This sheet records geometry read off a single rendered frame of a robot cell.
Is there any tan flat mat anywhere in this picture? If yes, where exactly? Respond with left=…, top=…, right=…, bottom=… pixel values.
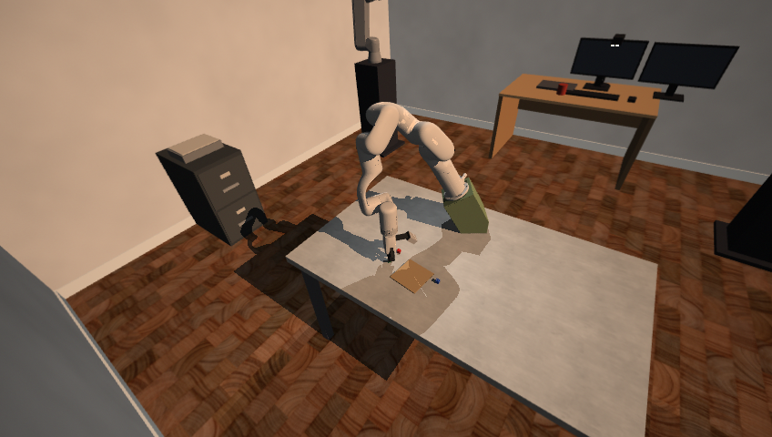
left=390, top=259, right=434, bottom=293

